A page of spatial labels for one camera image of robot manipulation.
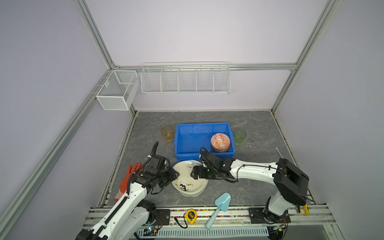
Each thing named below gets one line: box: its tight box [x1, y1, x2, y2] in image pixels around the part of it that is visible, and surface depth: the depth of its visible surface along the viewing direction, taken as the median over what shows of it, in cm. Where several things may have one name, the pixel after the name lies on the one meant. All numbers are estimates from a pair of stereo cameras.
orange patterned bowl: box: [210, 133, 231, 153], surface depth 93 cm
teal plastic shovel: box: [205, 192, 232, 230], surface depth 79 cm
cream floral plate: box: [172, 160, 209, 195], surface depth 81 cm
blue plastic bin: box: [174, 122, 236, 161], surface depth 107 cm
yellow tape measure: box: [184, 208, 198, 225], surface depth 74 cm
